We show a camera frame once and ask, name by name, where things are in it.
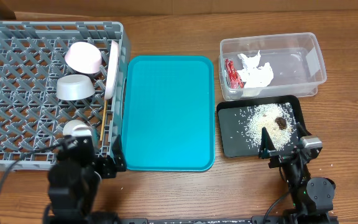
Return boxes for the clear plastic waste bin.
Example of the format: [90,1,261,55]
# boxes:
[219,32,327,101]

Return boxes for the pile of white rice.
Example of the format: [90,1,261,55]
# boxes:
[229,103,297,156]

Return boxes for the white napkin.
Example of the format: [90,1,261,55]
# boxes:
[237,52,274,88]

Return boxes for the wooden chopstick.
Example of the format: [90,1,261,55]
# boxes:
[99,100,108,141]

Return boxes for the black rectangular tray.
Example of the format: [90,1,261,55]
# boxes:
[216,95,305,157]

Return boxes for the brown food chunk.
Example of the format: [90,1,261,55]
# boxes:
[275,117,287,130]

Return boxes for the grey shallow bowl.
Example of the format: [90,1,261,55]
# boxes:
[56,74,95,101]

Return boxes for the large white round plate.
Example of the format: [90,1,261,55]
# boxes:
[104,41,119,100]

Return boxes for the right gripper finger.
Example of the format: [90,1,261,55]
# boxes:
[259,127,276,151]
[296,122,311,139]

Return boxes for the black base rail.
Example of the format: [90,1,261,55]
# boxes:
[116,214,340,224]

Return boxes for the grey plastic dish rack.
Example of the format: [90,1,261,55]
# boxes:
[0,21,131,171]

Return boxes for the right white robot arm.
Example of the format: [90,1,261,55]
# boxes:
[259,123,338,223]

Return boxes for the teal plastic serving tray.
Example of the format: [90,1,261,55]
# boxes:
[122,55,215,172]

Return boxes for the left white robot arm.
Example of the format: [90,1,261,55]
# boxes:
[42,135,127,224]

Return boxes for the white paper cup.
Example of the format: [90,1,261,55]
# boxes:
[63,119,93,137]

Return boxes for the red snack wrapper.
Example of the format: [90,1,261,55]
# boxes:
[224,58,244,89]

